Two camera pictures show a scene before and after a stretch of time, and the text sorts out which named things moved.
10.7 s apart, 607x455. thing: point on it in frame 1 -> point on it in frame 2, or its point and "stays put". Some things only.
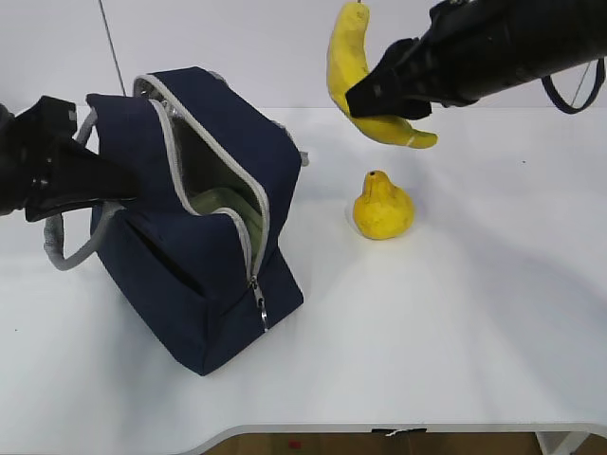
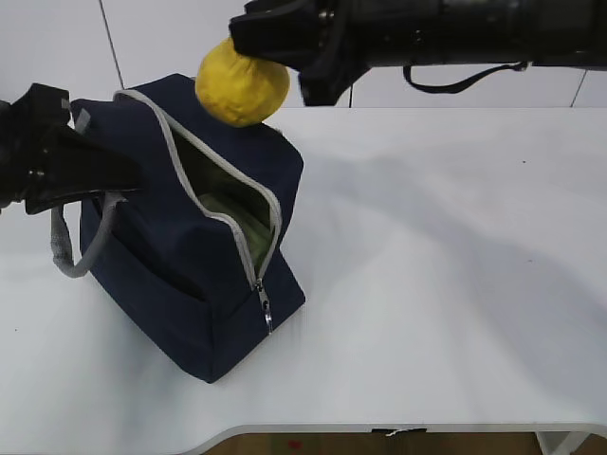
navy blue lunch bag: (208, 256) stays put
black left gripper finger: (76, 176) -> (77, 163)
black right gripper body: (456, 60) -> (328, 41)
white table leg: (560, 443) stays put
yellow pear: (382, 210) -> (240, 90)
